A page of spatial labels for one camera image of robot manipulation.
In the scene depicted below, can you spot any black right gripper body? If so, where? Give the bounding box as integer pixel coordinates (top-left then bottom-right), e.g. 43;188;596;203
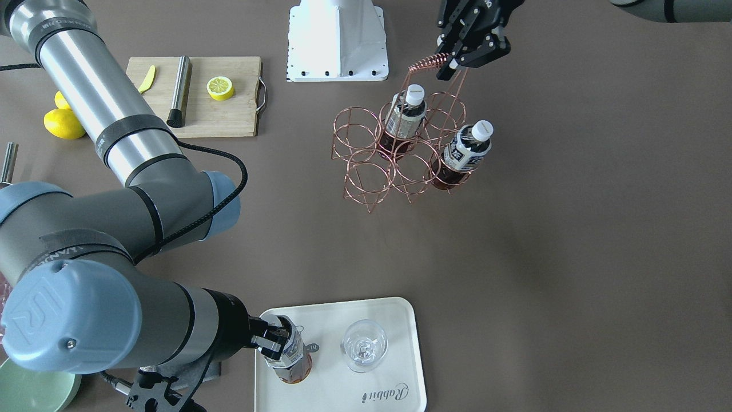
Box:
246;316;276;350

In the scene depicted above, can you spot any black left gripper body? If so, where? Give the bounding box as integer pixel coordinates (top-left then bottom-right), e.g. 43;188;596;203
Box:
436;1;524;55

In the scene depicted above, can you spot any tea bottle white cap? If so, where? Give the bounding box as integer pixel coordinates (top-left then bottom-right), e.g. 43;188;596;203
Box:
377;84;427;159
431;120;494;190
262;314;312;384

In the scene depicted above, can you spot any copper wire bottle basket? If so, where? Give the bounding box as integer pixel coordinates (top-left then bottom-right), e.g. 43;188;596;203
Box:
331;68;471;212

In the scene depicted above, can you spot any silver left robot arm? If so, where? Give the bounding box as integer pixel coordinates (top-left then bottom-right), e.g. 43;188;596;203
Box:
435;1;731;81

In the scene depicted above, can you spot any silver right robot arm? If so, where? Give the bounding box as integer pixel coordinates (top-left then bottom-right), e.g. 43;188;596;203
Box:
2;1;289;374

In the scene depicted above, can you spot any clear wine glass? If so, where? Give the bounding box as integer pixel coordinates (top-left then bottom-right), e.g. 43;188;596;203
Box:
341;319;388;373

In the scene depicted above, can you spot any cream rabbit serving tray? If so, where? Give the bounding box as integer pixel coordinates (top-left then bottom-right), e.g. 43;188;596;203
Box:
254;297;428;411

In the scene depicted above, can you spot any steel muddler black tip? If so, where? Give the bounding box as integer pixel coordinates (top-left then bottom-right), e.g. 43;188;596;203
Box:
166;56;193;128

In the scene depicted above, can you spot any half lemon slice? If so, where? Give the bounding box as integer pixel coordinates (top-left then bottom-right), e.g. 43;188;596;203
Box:
206;76;235;101

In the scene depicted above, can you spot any green bowl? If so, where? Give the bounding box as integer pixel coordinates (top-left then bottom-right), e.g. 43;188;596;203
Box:
1;358;82;411

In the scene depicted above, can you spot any yellow plastic knife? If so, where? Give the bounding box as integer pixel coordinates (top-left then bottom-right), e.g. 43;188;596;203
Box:
138;65;157;94

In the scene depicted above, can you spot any yellow lemon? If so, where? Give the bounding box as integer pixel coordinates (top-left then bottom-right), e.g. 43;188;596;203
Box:
53;91;72;110
43;109;86;139

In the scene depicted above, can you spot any steel ice scoop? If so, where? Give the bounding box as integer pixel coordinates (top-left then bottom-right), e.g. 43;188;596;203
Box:
1;142;19;188

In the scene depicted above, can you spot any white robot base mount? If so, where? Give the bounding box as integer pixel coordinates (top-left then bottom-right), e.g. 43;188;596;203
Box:
286;1;389;82

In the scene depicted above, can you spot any black camera cable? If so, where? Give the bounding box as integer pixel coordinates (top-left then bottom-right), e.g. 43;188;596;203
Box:
0;63;249;264

